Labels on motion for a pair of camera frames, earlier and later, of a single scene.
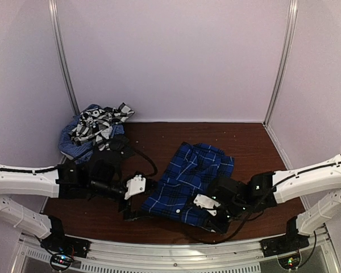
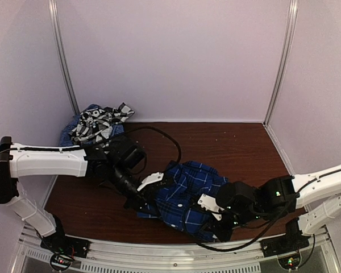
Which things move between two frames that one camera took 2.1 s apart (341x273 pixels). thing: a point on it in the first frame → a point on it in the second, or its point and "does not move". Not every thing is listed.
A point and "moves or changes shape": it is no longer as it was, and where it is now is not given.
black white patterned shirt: (98, 124) does not move
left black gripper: (129, 215) → (145, 196)
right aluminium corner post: (283, 61) does not move
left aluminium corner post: (53, 4) does not move
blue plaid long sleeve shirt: (194, 169) moves or changes shape
